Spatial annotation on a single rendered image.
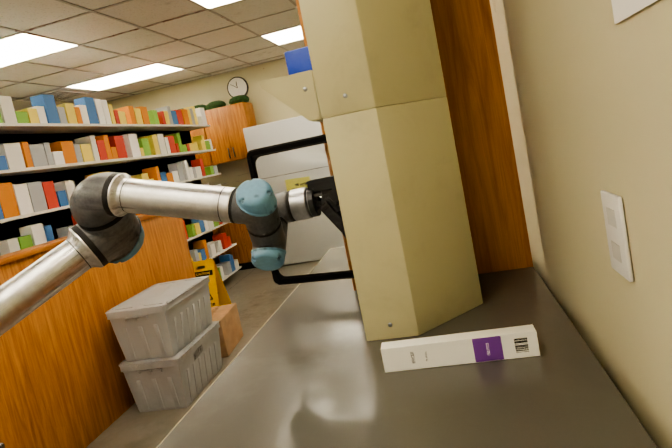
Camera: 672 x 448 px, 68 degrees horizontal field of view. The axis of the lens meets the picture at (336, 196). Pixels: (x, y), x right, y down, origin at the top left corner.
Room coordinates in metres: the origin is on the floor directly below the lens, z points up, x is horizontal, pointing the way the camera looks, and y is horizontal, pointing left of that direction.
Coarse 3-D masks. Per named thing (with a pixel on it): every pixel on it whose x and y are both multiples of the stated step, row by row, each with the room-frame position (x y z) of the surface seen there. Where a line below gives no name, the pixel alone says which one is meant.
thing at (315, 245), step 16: (320, 144) 1.34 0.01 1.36; (256, 160) 1.42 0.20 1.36; (272, 160) 1.40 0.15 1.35; (288, 160) 1.38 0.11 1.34; (304, 160) 1.36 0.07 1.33; (320, 160) 1.34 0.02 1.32; (272, 176) 1.40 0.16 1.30; (288, 176) 1.38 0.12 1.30; (304, 176) 1.36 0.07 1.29; (320, 176) 1.35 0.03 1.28; (288, 224) 1.39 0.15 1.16; (304, 224) 1.38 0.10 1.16; (320, 224) 1.36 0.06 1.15; (288, 240) 1.40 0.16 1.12; (304, 240) 1.38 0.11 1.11; (320, 240) 1.36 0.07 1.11; (336, 240) 1.34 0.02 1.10; (288, 256) 1.40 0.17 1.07; (304, 256) 1.38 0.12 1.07; (320, 256) 1.36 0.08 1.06; (336, 256) 1.35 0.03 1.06; (288, 272) 1.41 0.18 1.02; (304, 272) 1.39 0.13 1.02; (320, 272) 1.37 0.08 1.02
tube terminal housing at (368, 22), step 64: (320, 0) 1.00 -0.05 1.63; (384, 0) 1.02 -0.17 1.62; (320, 64) 1.00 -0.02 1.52; (384, 64) 1.01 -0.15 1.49; (384, 128) 0.99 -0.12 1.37; (448, 128) 1.08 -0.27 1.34; (384, 192) 0.99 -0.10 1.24; (448, 192) 1.06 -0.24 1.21; (384, 256) 0.99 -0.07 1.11; (448, 256) 1.05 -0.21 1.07; (384, 320) 1.00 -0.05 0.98; (448, 320) 1.03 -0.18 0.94
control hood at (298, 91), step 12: (300, 72) 1.02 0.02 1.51; (312, 72) 1.01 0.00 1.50; (264, 84) 1.03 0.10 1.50; (276, 84) 1.02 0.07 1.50; (288, 84) 1.02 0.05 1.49; (300, 84) 1.01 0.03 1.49; (312, 84) 1.01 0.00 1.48; (276, 96) 1.03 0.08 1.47; (288, 96) 1.02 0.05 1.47; (300, 96) 1.02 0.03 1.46; (312, 96) 1.01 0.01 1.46; (300, 108) 1.02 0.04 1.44; (312, 108) 1.01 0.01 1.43; (312, 120) 1.01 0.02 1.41
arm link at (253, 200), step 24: (72, 192) 1.10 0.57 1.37; (96, 192) 1.05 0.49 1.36; (120, 192) 1.05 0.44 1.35; (144, 192) 1.04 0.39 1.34; (168, 192) 1.03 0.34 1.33; (192, 192) 1.03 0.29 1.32; (216, 192) 1.02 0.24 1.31; (240, 192) 0.99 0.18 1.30; (264, 192) 0.98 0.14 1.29; (96, 216) 1.08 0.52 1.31; (120, 216) 1.08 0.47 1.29; (168, 216) 1.05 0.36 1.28; (192, 216) 1.03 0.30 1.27; (216, 216) 1.02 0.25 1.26; (240, 216) 1.00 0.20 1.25; (264, 216) 1.00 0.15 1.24
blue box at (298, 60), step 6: (300, 48) 1.23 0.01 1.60; (306, 48) 1.22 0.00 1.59; (288, 54) 1.23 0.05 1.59; (294, 54) 1.23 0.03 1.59; (300, 54) 1.23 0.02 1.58; (306, 54) 1.22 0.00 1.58; (288, 60) 1.23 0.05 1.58; (294, 60) 1.23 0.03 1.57; (300, 60) 1.23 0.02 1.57; (306, 60) 1.22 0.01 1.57; (288, 66) 1.23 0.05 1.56; (294, 66) 1.23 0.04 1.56; (300, 66) 1.23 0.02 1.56; (306, 66) 1.22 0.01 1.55; (288, 72) 1.23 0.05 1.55; (294, 72) 1.23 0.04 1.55
